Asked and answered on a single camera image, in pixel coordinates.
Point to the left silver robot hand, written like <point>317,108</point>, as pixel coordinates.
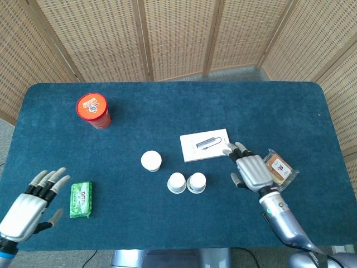
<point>23,215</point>

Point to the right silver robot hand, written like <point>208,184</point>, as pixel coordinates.
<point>252,171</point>

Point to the paper cup blue flower print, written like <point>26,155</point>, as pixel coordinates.
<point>196,181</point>

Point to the paper cup dandelion text print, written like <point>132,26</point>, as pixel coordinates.
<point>176,181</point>

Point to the paper cup green flower print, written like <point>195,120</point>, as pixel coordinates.
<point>151,160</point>

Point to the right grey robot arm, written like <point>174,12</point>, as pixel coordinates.
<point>281,220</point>

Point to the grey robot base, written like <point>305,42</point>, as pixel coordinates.
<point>170,258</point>

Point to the clear plastic snack packet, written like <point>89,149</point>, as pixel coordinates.
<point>280,167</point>

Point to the white USB hub box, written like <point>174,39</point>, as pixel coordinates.
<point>206,145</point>

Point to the green snack packet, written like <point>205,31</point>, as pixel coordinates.
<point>81,199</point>

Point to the orange snack tub red lid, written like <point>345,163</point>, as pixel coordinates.
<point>92,107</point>

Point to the woven bamboo folding screen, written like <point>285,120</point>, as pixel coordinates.
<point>178,36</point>

